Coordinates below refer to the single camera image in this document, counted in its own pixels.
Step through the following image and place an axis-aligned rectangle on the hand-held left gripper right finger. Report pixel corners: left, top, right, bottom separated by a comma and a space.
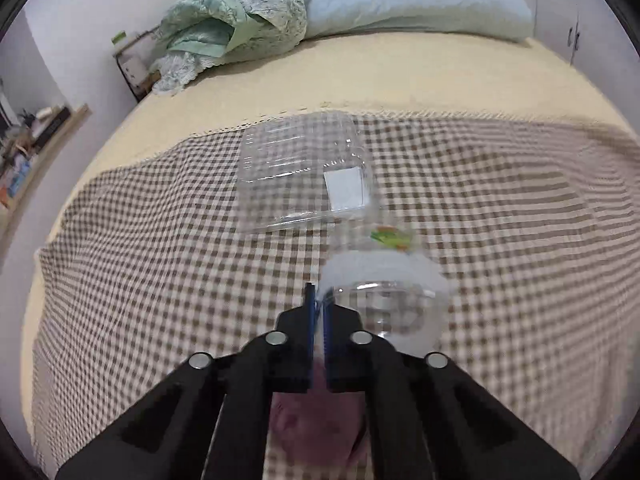
322, 302, 581, 480

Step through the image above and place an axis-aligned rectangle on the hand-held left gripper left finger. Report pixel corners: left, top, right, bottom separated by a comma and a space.
54, 282, 317, 480

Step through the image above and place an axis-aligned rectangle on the clear plastic cup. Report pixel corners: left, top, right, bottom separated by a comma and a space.
317, 210, 451, 356

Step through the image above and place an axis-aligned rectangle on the clear plastic clamshell container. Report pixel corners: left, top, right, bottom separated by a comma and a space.
235, 112, 381, 235

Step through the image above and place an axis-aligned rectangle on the brown checkered blanket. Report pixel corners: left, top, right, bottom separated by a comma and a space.
30, 110, 640, 480

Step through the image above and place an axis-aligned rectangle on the beige bed sheet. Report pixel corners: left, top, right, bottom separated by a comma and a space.
20, 30, 640, 466

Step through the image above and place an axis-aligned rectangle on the black metal nightstand rack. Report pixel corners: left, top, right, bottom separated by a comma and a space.
111, 30, 161, 103

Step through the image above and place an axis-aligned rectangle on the green floral quilt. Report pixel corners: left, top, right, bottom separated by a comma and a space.
149, 0, 321, 97

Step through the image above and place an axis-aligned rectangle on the flat black box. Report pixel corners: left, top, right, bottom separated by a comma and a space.
37, 105, 71, 143

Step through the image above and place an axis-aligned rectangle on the windowsill clutter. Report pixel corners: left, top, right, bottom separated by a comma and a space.
0, 105, 71, 211

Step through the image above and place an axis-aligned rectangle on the light blue pillow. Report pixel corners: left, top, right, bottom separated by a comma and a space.
300, 0, 533, 43

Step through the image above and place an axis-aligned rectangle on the white wardrobe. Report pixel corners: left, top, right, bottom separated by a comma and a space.
530, 0, 640, 91

